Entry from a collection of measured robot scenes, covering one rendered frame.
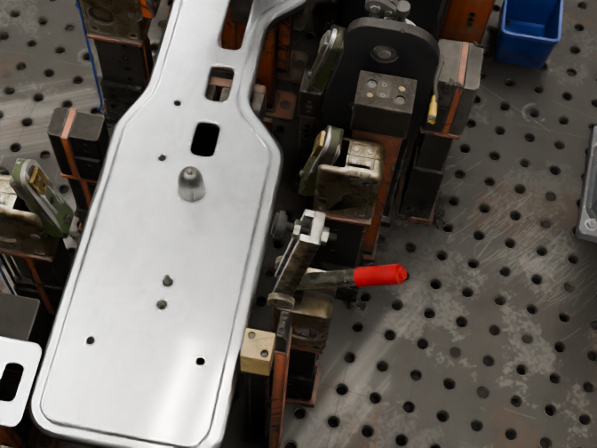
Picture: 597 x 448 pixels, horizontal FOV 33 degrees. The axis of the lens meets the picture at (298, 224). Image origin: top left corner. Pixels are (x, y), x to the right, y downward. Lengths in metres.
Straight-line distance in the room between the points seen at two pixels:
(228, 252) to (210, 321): 0.09
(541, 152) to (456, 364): 0.40
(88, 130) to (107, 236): 0.16
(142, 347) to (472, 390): 0.54
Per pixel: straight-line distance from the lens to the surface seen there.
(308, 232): 1.01
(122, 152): 1.30
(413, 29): 1.18
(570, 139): 1.73
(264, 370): 1.13
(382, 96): 1.20
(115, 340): 1.19
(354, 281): 1.08
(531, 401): 1.52
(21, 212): 1.23
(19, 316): 1.24
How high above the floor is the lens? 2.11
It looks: 63 degrees down
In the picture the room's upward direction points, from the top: 5 degrees clockwise
